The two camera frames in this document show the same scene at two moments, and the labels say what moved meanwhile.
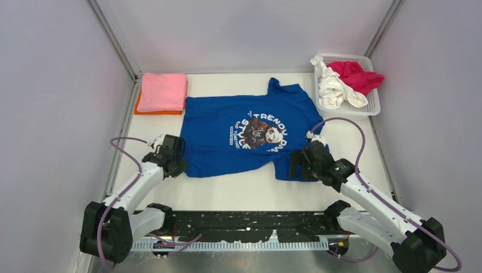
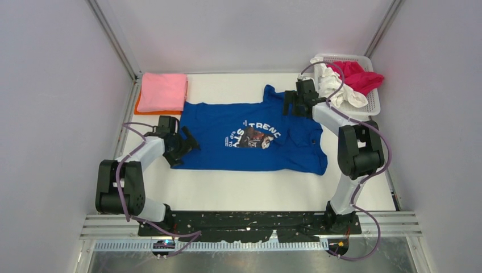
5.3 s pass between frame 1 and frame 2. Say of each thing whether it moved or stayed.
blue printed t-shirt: moved
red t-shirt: stayed
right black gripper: moved
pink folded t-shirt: stayed
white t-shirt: stayed
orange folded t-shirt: stayed
